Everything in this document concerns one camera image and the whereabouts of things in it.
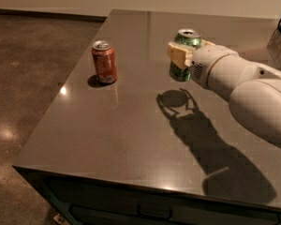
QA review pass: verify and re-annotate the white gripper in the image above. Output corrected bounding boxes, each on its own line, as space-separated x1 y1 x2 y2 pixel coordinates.
167 39 239 89

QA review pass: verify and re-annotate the green soda can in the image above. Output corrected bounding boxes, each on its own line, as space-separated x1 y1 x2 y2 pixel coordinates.
170 28 201 82

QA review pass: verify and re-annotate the red soda can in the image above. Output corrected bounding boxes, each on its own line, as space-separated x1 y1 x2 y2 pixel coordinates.
92 40 117 84

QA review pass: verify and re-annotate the dark cabinet under table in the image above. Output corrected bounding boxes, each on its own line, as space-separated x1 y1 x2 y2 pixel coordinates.
14 165 281 225

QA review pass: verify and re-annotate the clear plastic bag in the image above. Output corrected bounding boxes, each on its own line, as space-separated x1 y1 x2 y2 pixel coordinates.
267 29 281 70

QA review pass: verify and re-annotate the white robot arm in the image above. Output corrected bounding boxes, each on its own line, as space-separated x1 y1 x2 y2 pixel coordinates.
167 41 281 148

